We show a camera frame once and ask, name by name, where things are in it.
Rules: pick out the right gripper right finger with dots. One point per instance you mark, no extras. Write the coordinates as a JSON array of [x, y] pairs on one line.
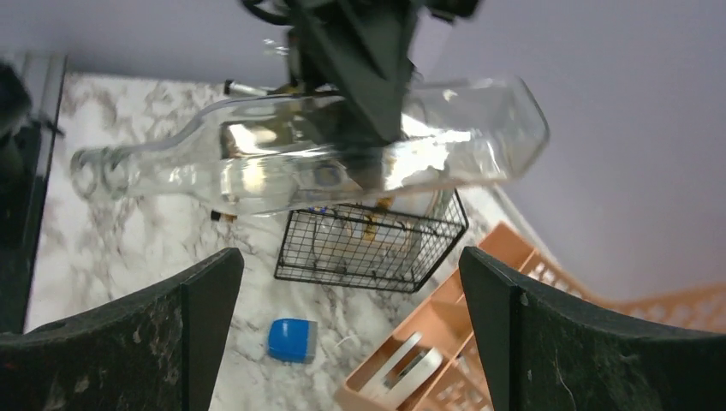
[[543, 349]]

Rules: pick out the clear bottle with cork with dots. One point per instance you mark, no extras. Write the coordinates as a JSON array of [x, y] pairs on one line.
[[234, 88]]

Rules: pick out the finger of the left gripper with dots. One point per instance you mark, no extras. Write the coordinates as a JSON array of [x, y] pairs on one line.
[[366, 59]]

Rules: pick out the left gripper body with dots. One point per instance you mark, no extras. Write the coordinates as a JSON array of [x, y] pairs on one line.
[[283, 13]]

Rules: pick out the white tape dispenser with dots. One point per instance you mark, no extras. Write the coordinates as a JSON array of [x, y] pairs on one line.
[[402, 373]]

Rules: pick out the peach plastic file organizer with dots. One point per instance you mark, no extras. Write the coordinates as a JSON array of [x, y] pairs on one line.
[[443, 317]]

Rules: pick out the clear square glass bottle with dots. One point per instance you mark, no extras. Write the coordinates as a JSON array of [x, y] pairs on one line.
[[263, 155]]

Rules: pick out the black base frame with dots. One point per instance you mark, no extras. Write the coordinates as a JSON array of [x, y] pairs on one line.
[[31, 92]]

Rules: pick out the black wire wine rack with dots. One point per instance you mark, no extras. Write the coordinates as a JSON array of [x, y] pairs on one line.
[[390, 244]]

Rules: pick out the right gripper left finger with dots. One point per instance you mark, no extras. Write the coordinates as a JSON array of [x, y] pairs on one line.
[[159, 348]]

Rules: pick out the blue stamp block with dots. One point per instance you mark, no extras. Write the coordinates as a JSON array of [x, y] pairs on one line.
[[293, 340]]

